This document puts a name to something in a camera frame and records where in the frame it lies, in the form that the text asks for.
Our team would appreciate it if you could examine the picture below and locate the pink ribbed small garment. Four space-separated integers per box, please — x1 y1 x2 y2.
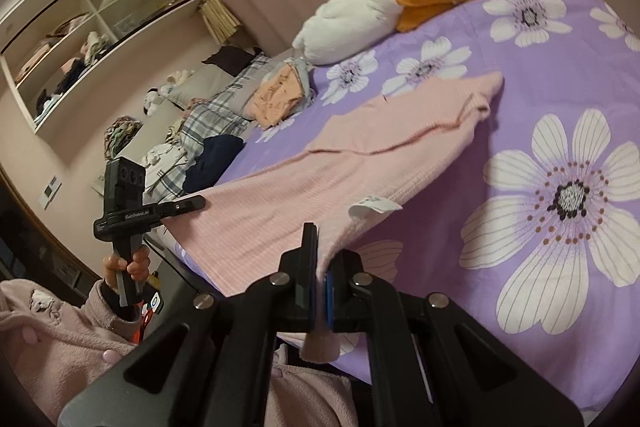
160 72 506 364

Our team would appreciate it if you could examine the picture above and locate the dark brown cloth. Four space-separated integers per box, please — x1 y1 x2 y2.
202 45 267 76

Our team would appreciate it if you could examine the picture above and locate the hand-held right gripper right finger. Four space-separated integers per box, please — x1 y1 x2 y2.
324 249 584 427

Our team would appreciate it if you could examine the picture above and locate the floral patterned cloth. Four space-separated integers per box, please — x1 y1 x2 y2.
103 116 144 158

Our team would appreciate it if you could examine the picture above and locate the white open shelf cabinet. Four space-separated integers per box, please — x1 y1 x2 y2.
0 0 207 136

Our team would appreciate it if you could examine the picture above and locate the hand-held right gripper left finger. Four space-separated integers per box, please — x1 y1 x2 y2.
59 223 320 427

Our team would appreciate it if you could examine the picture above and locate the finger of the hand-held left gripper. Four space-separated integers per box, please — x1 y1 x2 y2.
149 195 207 229

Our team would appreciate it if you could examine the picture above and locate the person's pink fleece robe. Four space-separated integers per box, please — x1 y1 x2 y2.
0 278 357 427

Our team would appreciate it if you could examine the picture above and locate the dark navy cloth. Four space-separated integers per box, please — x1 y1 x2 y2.
184 134 247 194

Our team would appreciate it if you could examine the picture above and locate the person's left forearm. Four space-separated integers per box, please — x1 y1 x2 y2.
82 278 147 344

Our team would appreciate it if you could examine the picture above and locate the person's left hand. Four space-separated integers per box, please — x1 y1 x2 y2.
102 246 152 282

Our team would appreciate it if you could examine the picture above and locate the white wall switch panel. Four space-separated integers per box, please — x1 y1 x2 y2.
42 175 62 210

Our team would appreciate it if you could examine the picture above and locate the small white plush toy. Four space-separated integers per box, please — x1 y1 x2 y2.
142 68 197 116

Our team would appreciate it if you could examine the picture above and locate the grey folded cloth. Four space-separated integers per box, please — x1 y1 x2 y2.
286 56 317 114

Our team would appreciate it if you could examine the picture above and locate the beige fringed curtain tieback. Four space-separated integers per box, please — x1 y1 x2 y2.
199 0 242 44

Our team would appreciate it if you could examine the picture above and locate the white plush duck toy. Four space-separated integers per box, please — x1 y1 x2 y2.
292 0 482 66

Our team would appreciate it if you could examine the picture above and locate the red and black object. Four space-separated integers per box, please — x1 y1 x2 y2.
135 289 167 344

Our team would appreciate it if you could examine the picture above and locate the purple floral bed sheet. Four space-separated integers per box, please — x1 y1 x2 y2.
165 0 640 414

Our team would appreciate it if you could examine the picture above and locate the orange printed folded garment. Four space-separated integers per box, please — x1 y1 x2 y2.
245 66 307 128

